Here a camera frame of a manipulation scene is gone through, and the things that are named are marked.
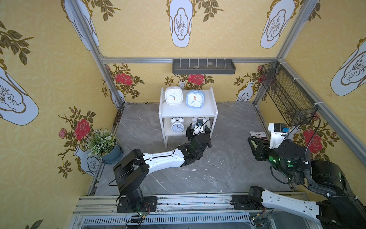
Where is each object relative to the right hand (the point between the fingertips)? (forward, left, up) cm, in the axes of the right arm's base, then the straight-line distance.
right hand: (249, 142), depth 58 cm
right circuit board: (-22, -11, -37) cm, 44 cm away
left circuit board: (-26, +49, -36) cm, 66 cm away
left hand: (+17, +18, -15) cm, 29 cm away
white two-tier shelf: (+17, +36, -2) cm, 40 cm away
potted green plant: (+5, +71, -16) cm, 73 cm away
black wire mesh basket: (+34, -36, -9) cm, 50 cm away
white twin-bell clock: (+17, +31, -13) cm, 38 cm away
